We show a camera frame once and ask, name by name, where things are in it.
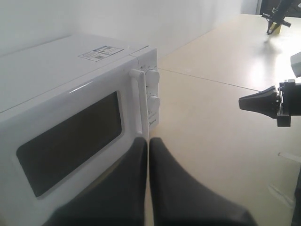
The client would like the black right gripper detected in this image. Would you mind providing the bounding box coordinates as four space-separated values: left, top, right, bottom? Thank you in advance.
238 79 301 127

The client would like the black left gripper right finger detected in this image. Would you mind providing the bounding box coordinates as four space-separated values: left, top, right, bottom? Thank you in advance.
149 137 257 226

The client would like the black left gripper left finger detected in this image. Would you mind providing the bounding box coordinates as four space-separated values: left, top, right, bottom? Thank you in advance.
46 137 147 226

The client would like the white microwave door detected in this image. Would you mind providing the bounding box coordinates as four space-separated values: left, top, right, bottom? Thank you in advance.
0 60 149 226

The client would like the white Midea microwave body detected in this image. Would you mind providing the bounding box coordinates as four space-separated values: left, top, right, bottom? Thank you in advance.
0 34 159 130

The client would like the grey box at edge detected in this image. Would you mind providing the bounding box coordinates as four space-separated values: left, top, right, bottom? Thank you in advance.
290 52 301 78

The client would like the lower white timer knob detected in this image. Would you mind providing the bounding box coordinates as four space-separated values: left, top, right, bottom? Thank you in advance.
147 95 161 112

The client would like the upper white power knob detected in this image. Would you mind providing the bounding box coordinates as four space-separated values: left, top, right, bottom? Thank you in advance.
145 69 160 87

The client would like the blue white label sticker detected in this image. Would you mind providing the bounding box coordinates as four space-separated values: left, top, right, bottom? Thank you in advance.
79 46 124 62

